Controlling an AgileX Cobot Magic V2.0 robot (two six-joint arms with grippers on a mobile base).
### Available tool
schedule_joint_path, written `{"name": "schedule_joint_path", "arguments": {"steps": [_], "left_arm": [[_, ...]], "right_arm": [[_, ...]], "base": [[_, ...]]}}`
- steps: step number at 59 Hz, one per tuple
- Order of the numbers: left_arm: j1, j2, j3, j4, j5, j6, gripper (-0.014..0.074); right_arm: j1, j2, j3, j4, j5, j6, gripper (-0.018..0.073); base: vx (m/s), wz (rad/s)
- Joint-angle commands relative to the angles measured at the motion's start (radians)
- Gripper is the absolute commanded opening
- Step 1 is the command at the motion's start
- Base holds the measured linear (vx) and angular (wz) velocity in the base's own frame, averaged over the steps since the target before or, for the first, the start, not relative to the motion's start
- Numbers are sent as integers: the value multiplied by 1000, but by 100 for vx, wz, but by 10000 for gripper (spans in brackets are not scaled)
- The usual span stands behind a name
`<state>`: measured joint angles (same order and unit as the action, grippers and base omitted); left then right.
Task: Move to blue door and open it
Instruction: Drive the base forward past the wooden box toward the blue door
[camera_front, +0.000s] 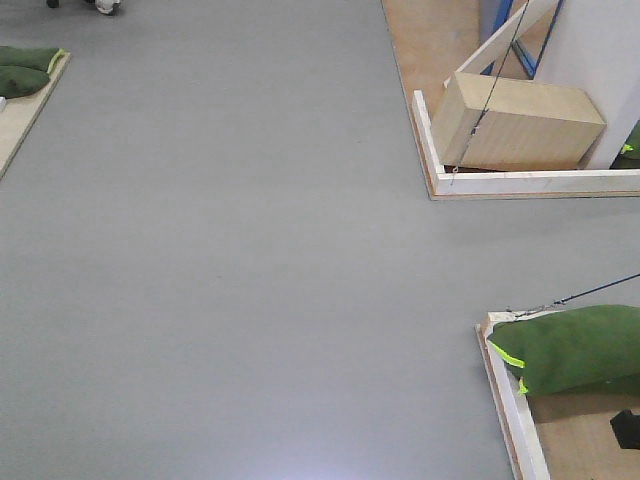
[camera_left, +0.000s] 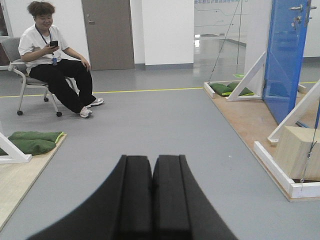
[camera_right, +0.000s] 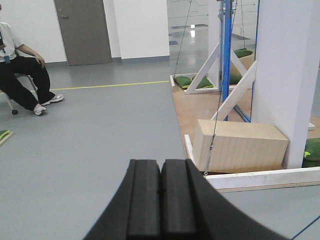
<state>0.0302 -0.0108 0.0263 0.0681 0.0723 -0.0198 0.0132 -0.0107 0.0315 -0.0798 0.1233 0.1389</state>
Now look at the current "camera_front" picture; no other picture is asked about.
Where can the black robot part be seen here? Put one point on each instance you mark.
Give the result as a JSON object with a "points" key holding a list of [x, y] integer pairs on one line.
{"points": [[626, 429]]}

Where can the green sandbag right foreground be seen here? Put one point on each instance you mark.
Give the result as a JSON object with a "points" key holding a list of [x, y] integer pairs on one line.
{"points": [[593, 348]]}

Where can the green sandbag far right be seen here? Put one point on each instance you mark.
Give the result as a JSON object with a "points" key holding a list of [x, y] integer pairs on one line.
{"points": [[631, 147]]}

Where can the green sandbag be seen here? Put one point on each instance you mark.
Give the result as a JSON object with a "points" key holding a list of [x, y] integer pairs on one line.
{"points": [[631, 147], [17, 81], [40, 59]]}

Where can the wooden platform with white border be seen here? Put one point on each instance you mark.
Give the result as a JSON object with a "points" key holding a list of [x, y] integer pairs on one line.
{"points": [[430, 39]]}

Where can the wooden box block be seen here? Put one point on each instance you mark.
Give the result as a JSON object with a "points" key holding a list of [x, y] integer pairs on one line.
{"points": [[513, 125]]}

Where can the green sandbag lower left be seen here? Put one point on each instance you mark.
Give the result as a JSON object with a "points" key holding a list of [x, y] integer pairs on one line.
{"points": [[17, 81]]}

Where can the left wooden platform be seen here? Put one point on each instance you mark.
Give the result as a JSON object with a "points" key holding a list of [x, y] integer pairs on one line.
{"points": [[20, 114]]}

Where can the right foreground wooden platform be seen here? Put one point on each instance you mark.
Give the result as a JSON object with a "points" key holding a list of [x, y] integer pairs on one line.
{"points": [[562, 436]]}

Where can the green sandbag upper left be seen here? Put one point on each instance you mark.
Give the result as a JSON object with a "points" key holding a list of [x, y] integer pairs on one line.
{"points": [[40, 59]]}

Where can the white wall panel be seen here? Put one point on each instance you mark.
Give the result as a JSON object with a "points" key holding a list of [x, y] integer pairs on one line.
{"points": [[594, 45]]}

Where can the blue metal frame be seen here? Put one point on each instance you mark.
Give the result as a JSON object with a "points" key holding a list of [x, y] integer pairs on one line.
{"points": [[527, 51]]}

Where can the white diagonal brace beam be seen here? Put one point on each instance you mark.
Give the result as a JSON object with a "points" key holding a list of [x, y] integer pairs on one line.
{"points": [[496, 49]]}

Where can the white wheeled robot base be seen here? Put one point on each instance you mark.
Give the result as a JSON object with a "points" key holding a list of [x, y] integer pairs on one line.
{"points": [[104, 7]]}

